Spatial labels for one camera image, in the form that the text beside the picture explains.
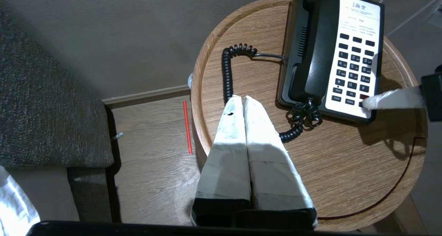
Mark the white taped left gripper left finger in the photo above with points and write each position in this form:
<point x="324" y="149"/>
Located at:
<point x="228" y="167"/>

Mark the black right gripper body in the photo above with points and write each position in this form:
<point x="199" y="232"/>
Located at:
<point x="433" y="98"/>

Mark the thin red stick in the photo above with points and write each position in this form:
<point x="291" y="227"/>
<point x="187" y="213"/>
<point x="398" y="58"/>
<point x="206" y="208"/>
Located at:
<point x="187" y="125"/>

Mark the white bed pillow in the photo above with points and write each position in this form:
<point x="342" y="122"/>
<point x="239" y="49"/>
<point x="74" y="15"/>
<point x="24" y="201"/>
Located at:
<point x="15" y="208"/>

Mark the grey upholstered headboard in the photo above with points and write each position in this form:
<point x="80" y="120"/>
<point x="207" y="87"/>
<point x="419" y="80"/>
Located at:
<point x="48" y="108"/>

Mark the black and white desk telephone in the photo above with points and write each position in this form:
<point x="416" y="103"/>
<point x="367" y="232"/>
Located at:
<point x="359" y="25"/>

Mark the small metal bolt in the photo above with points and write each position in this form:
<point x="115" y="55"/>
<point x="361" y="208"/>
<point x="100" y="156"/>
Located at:
<point x="118" y="136"/>

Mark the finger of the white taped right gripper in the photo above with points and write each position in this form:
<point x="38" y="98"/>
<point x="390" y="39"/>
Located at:
<point x="397" y="95"/>
<point x="393" y="105"/>

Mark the dark grey bed frame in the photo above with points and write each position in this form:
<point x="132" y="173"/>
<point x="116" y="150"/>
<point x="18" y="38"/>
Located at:
<point x="91" y="194"/>

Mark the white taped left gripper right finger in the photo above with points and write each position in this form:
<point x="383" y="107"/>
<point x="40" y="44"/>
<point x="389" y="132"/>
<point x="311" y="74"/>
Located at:
<point x="272" y="174"/>

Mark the beige mattress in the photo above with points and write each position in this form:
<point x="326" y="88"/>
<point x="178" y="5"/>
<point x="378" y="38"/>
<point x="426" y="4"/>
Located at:
<point x="45" y="191"/>

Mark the black telephone handset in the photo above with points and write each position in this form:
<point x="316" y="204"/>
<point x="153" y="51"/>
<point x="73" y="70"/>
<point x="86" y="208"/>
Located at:
<point x="317" y="49"/>

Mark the round wooden side table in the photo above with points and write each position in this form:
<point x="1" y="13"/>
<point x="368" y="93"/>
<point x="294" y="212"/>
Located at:
<point x="345" y="167"/>

